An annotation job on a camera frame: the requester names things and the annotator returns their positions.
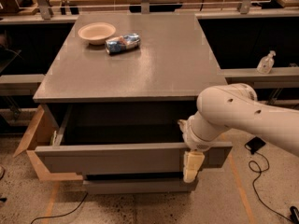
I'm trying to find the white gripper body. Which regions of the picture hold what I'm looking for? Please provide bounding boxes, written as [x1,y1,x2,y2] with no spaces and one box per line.
[178,112,228,152]

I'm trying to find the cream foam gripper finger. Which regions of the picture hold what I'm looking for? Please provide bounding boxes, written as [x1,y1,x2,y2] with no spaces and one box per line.
[183,151,205,183]

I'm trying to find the grey top drawer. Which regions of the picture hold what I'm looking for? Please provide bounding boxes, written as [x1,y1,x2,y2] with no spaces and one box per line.
[34,105,234,175]

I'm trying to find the grey drawer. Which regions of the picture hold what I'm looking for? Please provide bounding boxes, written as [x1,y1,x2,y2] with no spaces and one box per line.
[83,178,198,194]
[34,105,234,175]

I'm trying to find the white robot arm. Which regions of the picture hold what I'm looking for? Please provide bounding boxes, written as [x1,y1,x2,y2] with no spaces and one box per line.
[178,83,299,183]

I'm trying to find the grey bottom drawer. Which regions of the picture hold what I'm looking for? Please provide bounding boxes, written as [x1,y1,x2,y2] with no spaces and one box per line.
[83,178,198,194]

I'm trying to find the grey drawer cabinet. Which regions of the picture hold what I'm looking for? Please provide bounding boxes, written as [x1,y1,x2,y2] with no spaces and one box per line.
[32,12,233,195]

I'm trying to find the black power adapter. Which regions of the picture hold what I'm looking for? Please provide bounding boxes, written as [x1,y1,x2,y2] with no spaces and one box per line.
[245,137,265,154]

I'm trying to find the crushed blue soda can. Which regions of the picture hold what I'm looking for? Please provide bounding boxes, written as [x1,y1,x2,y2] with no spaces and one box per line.
[105,33,141,55]

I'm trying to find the beige paper bowl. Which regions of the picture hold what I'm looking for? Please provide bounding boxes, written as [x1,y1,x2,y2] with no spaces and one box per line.
[78,22,116,45]

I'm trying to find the brown cardboard box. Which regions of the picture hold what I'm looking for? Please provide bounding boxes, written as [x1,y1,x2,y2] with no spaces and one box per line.
[14,105,83,181]

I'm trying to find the black floor cable right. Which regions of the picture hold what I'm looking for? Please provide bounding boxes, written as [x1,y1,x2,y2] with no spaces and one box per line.
[248,149,299,224]

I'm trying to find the black floor cable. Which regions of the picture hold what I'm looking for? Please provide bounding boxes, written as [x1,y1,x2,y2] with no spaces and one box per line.
[248,149,299,224]
[30,192,89,224]

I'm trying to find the grey metal shelf rail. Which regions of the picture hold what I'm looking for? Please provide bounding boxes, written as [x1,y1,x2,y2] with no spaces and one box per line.
[221,67,299,89]

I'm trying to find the black floor cable left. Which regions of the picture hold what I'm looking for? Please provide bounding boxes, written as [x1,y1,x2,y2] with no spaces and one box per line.
[30,192,89,224]

